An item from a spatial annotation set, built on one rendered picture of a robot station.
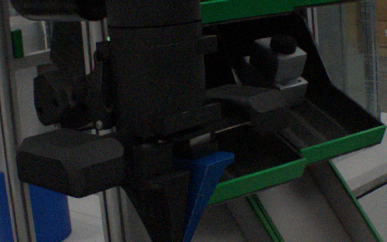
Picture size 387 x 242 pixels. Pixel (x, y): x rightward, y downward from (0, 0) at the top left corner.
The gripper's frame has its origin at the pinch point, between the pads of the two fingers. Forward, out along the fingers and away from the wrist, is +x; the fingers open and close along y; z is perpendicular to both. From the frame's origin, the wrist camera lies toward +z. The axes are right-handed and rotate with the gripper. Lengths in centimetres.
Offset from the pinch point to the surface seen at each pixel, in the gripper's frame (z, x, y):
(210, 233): 21.6, 14.1, -26.0
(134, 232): 23.9, 11.8, -17.4
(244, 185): 11.5, 5.6, -20.4
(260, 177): 11.0, 5.1, -22.0
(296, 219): 19.9, 16.2, -38.7
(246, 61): 24.6, -2.4, -36.6
